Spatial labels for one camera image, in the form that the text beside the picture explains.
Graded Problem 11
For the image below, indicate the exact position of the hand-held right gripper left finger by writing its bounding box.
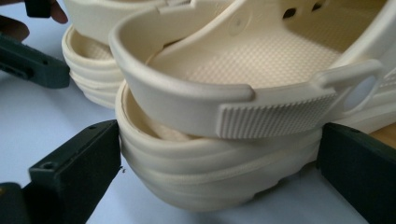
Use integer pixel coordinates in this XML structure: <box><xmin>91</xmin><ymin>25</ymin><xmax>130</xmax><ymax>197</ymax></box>
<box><xmin>22</xmin><ymin>119</ymin><xmax>122</xmax><ymax>224</ymax></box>

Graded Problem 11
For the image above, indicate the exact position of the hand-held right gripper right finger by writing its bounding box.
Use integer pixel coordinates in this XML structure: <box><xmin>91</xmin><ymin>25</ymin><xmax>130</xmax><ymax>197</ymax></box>
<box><xmin>317</xmin><ymin>121</ymin><xmax>396</xmax><ymax>224</ymax></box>

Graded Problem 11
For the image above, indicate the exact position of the cream clog shoe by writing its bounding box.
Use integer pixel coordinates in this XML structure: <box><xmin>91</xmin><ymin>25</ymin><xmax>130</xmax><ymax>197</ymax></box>
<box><xmin>0</xmin><ymin>0</ymin><xmax>372</xmax><ymax>224</ymax></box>
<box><xmin>61</xmin><ymin>0</ymin><xmax>195</xmax><ymax>110</ymax></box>
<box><xmin>108</xmin><ymin>0</ymin><xmax>396</xmax><ymax>213</ymax></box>

